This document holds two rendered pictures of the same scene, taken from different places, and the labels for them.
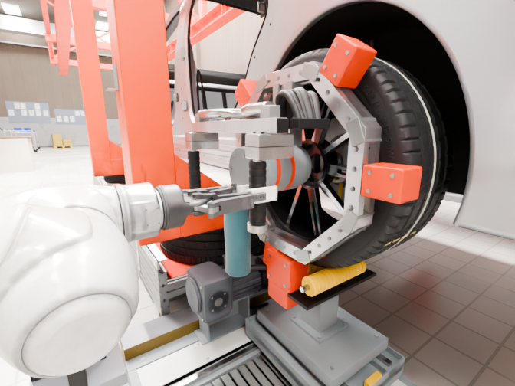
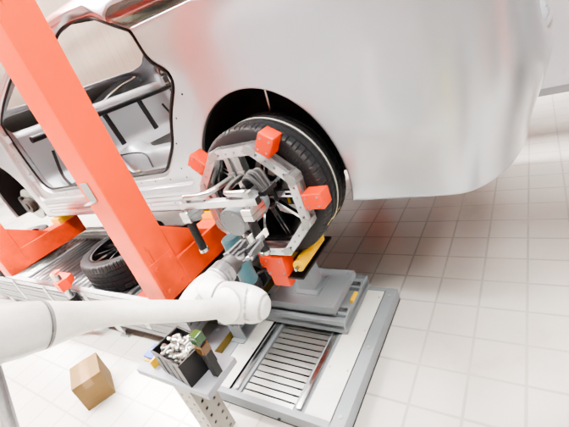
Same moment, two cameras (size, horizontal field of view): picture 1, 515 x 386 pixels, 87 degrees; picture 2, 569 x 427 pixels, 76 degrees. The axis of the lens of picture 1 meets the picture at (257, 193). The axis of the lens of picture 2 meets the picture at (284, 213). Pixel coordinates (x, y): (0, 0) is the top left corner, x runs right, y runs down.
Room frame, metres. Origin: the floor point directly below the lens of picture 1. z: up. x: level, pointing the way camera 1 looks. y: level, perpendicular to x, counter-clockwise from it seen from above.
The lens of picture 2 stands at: (-0.67, 0.23, 1.44)
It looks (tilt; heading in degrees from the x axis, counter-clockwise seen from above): 24 degrees down; 344
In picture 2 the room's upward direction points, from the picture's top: 21 degrees counter-clockwise
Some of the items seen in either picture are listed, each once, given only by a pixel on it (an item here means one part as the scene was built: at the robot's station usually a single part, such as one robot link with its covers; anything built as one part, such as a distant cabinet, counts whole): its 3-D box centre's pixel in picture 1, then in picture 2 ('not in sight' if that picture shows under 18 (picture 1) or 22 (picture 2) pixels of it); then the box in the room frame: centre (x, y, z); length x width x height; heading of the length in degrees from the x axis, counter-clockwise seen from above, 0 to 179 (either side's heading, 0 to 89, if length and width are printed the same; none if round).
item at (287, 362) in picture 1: (317, 343); (316, 297); (0.92, -0.24, 0.13); 0.50 x 0.36 x 0.10; 35
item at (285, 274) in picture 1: (295, 272); (284, 262); (0.85, -0.13, 0.48); 0.16 x 0.12 x 0.17; 125
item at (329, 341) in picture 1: (319, 301); (306, 271); (0.92, -0.24, 0.32); 0.40 x 0.30 x 0.28; 35
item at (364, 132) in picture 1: (289, 165); (254, 202); (0.82, -0.10, 0.85); 0.54 x 0.07 x 0.54; 35
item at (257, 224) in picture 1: (257, 194); (258, 236); (0.55, 0.00, 0.83); 0.04 x 0.04 x 0.16
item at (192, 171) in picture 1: (194, 173); (197, 235); (0.83, 0.19, 0.83); 0.04 x 0.04 x 0.16
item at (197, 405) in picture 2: not in sight; (202, 399); (0.64, 0.49, 0.21); 0.10 x 0.10 x 0.42; 35
